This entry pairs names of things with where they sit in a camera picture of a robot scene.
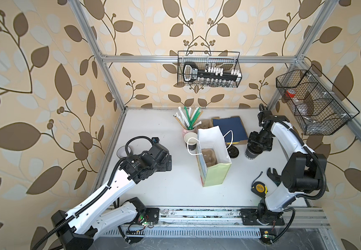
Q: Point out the right wire basket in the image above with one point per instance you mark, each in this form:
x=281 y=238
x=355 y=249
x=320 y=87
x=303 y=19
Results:
x=320 y=107

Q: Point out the black paper coffee cup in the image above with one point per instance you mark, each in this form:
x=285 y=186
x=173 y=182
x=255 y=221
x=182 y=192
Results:
x=253 y=151

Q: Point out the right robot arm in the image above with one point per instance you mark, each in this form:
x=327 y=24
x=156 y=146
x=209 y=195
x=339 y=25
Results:
x=304 y=173

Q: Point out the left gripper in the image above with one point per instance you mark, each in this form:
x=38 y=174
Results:
x=165 y=167

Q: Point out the brown pulp cup carrier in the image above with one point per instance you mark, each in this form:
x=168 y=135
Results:
x=206 y=124

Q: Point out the remaining black paper cup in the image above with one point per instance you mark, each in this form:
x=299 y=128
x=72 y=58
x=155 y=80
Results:
x=191 y=140

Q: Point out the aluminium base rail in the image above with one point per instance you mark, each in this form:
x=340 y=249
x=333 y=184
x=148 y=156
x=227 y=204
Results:
x=210 y=222

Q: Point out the black tool in basket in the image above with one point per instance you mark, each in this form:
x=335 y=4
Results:
x=191 y=73

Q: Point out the white wrapped straw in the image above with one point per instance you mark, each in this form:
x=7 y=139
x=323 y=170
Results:
x=183 y=118

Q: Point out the red item in basket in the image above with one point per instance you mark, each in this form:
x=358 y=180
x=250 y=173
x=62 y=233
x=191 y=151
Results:
x=290 y=93

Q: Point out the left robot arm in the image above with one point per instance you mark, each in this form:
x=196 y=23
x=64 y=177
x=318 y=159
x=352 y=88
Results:
x=105 y=193

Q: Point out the black wrench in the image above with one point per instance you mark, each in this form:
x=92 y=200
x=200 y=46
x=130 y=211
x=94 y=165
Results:
x=274 y=176

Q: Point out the black plastic cup lid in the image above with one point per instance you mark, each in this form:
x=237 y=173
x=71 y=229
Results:
x=233 y=152

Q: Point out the back wire basket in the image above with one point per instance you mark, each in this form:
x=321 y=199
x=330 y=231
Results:
x=224 y=59

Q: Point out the pink straw holder cup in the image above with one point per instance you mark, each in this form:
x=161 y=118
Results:
x=185 y=131

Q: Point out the wire basket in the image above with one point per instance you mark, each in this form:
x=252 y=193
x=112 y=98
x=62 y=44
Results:
x=320 y=107
x=224 y=59

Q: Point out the white green paper bag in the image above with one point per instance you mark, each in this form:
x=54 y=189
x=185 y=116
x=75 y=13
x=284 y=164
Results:
x=212 y=138

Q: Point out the grey tape roll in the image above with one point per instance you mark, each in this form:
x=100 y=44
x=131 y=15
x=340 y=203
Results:
x=121 y=152

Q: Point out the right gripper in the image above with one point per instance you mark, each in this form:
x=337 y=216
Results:
x=265 y=146

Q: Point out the yellow tape measure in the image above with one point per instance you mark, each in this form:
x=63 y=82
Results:
x=259 y=189

